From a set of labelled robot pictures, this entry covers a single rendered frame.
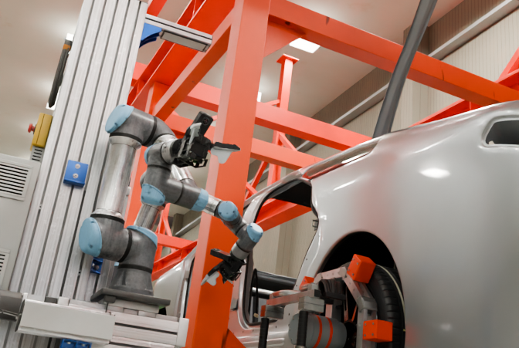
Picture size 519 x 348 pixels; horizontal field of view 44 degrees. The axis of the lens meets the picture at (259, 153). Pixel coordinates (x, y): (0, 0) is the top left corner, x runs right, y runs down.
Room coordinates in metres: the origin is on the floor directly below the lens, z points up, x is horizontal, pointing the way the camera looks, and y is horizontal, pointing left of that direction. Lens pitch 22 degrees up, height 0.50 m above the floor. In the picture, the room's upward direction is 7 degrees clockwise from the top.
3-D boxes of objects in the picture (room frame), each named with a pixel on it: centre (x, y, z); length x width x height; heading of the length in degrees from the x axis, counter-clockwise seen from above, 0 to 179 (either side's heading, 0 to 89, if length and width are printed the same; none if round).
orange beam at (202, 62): (3.96, 0.52, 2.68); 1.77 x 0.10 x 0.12; 23
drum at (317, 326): (2.72, -0.33, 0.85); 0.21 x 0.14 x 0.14; 113
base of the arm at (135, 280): (2.17, 0.37, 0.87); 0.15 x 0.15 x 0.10
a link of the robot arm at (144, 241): (2.17, 0.37, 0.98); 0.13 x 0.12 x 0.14; 127
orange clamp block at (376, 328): (2.46, -0.52, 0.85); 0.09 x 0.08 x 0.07; 23
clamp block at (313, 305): (2.51, -0.27, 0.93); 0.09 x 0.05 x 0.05; 113
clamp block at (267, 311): (2.82, -0.14, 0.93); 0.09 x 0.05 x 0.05; 113
